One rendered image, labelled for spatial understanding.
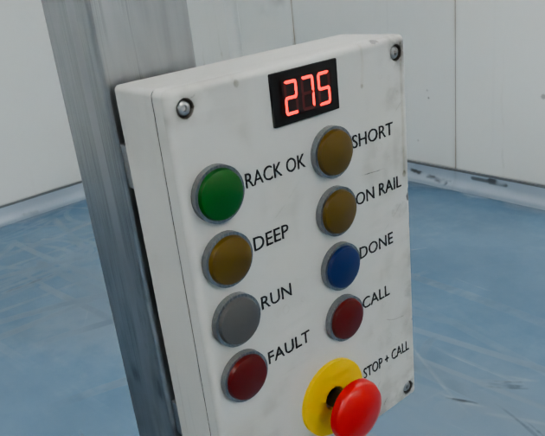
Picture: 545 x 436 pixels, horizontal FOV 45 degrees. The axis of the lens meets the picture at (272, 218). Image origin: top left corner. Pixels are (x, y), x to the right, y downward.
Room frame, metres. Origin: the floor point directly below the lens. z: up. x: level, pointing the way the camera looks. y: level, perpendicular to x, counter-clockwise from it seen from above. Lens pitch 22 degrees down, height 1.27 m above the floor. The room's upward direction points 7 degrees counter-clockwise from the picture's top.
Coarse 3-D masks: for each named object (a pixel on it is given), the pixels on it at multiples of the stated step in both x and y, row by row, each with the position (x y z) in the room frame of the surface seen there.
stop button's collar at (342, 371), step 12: (408, 348) 0.40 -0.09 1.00; (336, 360) 0.35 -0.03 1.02; (348, 360) 0.36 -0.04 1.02; (324, 372) 0.34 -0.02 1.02; (336, 372) 0.35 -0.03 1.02; (348, 372) 0.36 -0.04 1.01; (360, 372) 0.36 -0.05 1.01; (312, 384) 0.34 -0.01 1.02; (324, 384) 0.34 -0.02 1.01; (336, 384) 0.35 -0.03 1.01; (312, 396) 0.34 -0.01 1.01; (324, 396) 0.34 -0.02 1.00; (312, 408) 0.34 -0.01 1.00; (324, 408) 0.34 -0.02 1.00; (312, 420) 0.34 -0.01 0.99; (324, 420) 0.34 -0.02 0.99; (312, 432) 0.34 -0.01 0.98; (324, 432) 0.34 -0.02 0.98
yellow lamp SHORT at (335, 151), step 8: (328, 136) 0.35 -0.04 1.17; (336, 136) 0.35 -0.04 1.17; (344, 136) 0.36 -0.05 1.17; (320, 144) 0.35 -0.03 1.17; (328, 144) 0.35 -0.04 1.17; (336, 144) 0.35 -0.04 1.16; (344, 144) 0.36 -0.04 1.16; (320, 152) 0.35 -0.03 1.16; (328, 152) 0.35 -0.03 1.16; (336, 152) 0.35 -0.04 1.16; (344, 152) 0.36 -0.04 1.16; (352, 152) 0.36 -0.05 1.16; (320, 160) 0.35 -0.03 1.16; (328, 160) 0.35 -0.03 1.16; (336, 160) 0.35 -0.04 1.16; (344, 160) 0.36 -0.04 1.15; (320, 168) 0.35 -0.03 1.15; (328, 168) 0.35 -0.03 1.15; (336, 168) 0.35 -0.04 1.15; (344, 168) 0.36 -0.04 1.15
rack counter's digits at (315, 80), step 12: (312, 72) 0.35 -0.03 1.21; (324, 72) 0.36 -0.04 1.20; (288, 84) 0.34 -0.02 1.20; (300, 84) 0.35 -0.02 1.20; (312, 84) 0.35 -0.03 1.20; (324, 84) 0.36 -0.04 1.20; (288, 96) 0.34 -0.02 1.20; (300, 96) 0.35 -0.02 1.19; (312, 96) 0.35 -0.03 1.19; (324, 96) 0.36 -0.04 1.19; (288, 108) 0.34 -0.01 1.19; (300, 108) 0.34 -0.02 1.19; (312, 108) 0.35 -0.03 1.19
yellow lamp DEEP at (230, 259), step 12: (228, 240) 0.31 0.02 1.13; (240, 240) 0.31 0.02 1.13; (216, 252) 0.30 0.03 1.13; (228, 252) 0.30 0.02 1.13; (240, 252) 0.31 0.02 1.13; (216, 264) 0.30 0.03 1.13; (228, 264) 0.30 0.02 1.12; (240, 264) 0.31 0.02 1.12; (216, 276) 0.30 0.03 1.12; (228, 276) 0.30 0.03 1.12; (240, 276) 0.31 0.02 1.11
